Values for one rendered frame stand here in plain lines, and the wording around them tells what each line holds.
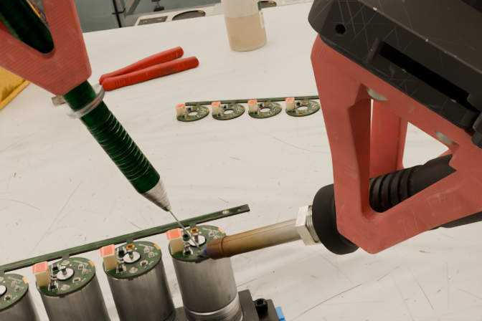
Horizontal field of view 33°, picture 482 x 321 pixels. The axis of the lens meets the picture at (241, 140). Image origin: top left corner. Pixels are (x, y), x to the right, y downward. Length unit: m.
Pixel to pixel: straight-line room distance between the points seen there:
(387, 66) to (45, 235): 0.33
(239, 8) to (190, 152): 0.18
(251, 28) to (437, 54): 0.53
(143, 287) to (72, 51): 0.11
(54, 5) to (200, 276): 0.13
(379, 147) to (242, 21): 0.44
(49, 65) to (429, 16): 0.14
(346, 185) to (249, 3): 0.46
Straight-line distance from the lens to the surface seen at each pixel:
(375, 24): 0.18
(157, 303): 0.34
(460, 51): 0.18
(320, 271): 0.42
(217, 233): 0.34
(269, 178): 0.50
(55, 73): 0.28
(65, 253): 0.36
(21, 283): 0.35
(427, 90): 0.20
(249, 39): 0.70
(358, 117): 0.23
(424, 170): 0.25
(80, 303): 0.34
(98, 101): 0.29
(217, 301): 0.35
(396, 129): 0.27
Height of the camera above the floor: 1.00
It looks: 27 degrees down
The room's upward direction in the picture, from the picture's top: 11 degrees counter-clockwise
